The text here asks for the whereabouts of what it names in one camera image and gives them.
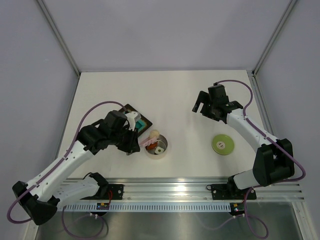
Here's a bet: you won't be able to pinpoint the black teal lunch tray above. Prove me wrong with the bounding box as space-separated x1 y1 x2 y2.
124 103 153 137

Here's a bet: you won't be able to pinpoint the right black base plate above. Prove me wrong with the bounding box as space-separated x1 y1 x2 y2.
205 183 249 200

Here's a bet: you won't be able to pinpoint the right aluminium frame post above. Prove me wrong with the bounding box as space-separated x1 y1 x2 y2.
251 0 299 77

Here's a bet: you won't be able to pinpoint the left aluminium frame post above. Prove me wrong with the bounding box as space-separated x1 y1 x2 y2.
35 0 81 80

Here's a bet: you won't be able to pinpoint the aluminium mounting rail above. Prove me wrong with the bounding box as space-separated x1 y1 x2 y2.
107 177 305 202

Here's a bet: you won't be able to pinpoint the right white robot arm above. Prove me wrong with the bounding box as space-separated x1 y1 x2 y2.
192 83 295 199

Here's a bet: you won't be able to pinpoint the green round lid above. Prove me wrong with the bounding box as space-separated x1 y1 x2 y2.
211 134 235 156

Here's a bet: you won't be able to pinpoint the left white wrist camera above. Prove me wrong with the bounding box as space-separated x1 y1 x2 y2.
125 111 141 131

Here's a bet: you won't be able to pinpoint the beige bun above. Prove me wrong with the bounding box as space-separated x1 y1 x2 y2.
149 129 160 140

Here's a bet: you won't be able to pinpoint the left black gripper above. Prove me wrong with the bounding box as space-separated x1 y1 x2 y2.
109 124 140 153

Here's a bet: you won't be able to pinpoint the steel round bowl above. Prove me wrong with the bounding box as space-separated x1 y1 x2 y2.
145 134 169 160

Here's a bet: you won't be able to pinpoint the pink metal tongs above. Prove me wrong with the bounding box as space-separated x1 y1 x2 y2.
139 137 158 150

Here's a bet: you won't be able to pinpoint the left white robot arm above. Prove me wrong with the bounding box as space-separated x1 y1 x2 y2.
12 110 141 226

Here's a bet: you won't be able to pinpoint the orange shrimp piece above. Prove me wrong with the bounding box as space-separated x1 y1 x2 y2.
146 142 158 150

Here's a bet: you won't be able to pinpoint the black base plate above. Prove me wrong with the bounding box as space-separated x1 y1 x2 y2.
205 183 249 200
81 183 124 201

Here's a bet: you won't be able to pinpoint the white slotted cable duct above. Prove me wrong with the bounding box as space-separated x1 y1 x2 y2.
65 202 231 213

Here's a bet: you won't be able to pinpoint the aluminium frame post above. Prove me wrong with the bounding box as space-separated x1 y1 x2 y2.
251 0 299 77
35 0 81 80

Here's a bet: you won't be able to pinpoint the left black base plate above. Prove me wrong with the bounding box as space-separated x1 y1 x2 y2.
81 183 124 201

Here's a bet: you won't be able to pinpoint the sushi roll piece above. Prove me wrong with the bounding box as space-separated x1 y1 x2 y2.
154 146 166 155

